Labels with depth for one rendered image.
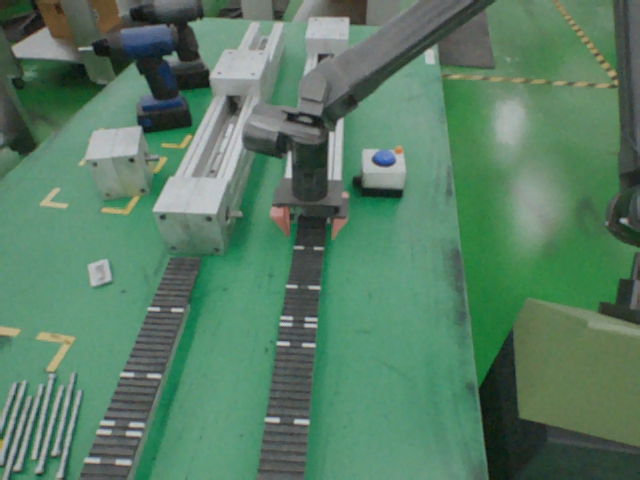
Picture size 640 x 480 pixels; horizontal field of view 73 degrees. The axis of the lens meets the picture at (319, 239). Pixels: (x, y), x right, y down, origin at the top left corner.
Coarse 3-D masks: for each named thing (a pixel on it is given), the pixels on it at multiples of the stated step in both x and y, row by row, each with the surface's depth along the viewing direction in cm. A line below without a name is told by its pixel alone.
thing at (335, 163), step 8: (312, 56) 112; (312, 64) 108; (304, 72) 105; (336, 128) 86; (336, 136) 84; (336, 144) 82; (336, 152) 80; (288, 160) 78; (336, 160) 78; (288, 168) 76; (336, 168) 76; (288, 176) 75; (336, 176) 75; (296, 208) 76; (296, 216) 78
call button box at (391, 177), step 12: (372, 156) 83; (396, 156) 83; (372, 168) 81; (384, 168) 81; (396, 168) 81; (360, 180) 85; (372, 180) 81; (384, 180) 81; (396, 180) 81; (372, 192) 83; (384, 192) 83; (396, 192) 83
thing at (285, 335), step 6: (282, 330) 58; (288, 330) 58; (294, 330) 58; (300, 330) 58; (306, 330) 58; (312, 330) 58; (282, 336) 57; (288, 336) 57; (294, 336) 57; (300, 336) 58; (306, 336) 58; (312, 336) 58; (294, 342) 57; (300, 342) 57; (306, 342) 57; (312, 342) 57
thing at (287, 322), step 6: (282, 318) 59; (288, 318) 59; (294, 318) 59; (300, 318) 59; (306, 318) 59; (312, 318) 59; (282, 324) 59; (288, 324) 59; (294, 324) 59; (300, 324) 59; (306, 324) 59; (312, 324) 59
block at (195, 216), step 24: (168, 192) 70; (192, 192) 70; (216, 192) 70; (168, 216) 67; (192, 216) 67; (216, 216) 67; (240, 216) 72; (168, 240) 71; (192, 240) 71; (216, 240) 70
